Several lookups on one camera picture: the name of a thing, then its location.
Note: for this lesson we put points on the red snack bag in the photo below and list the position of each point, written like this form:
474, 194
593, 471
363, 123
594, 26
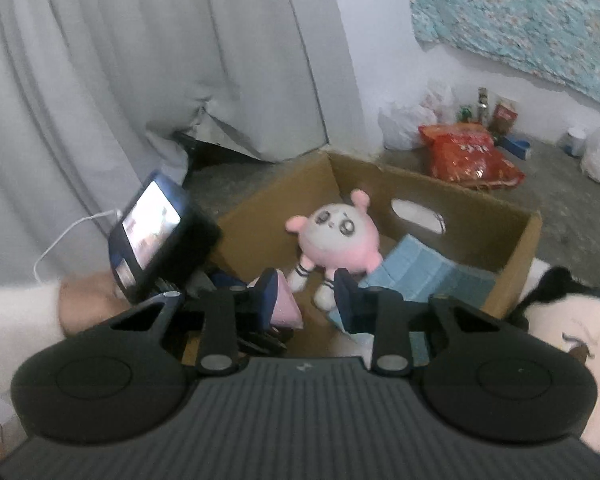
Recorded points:
470, 155

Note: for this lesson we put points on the white plastic bag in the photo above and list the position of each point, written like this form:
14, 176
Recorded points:
405, 122

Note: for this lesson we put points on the brown cardboard box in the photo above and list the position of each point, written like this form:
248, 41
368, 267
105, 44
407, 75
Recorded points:
480, 240

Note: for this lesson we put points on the blue plastic holder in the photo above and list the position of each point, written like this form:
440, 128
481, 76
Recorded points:
516, 147

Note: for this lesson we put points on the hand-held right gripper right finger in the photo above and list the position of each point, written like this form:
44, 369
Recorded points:
348, 301

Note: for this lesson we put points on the person's left hand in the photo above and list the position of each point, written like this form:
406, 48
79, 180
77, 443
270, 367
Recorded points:
90, 301

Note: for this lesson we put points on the blue face mask stack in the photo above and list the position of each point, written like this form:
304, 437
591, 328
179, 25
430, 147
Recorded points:
430, 270

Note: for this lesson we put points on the large black-haired plush doll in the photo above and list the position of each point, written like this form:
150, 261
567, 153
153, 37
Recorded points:
580, 360

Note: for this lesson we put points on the pink cloth pouch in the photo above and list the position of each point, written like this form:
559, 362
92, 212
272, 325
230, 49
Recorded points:
287, 308

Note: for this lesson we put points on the white curtain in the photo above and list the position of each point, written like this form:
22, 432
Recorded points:
105, 60

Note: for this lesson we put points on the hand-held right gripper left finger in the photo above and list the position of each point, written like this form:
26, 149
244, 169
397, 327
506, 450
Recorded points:
268, 296

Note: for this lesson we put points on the red carton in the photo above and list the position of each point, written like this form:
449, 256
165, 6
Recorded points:
505, 116

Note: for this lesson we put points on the white cup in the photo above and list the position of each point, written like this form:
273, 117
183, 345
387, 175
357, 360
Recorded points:
575, 141

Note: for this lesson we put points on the blue floral wall cloth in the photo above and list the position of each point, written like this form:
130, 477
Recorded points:
520, 15

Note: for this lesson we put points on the tall glass bottle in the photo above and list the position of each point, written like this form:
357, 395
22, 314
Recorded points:
482, 107

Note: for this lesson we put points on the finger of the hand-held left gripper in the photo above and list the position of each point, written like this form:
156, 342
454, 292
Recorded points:
225, 280
260, 343

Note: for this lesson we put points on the green bottle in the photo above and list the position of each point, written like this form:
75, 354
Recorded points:
465, 114

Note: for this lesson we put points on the pink plush doll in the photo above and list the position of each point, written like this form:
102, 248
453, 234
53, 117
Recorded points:
337, 240

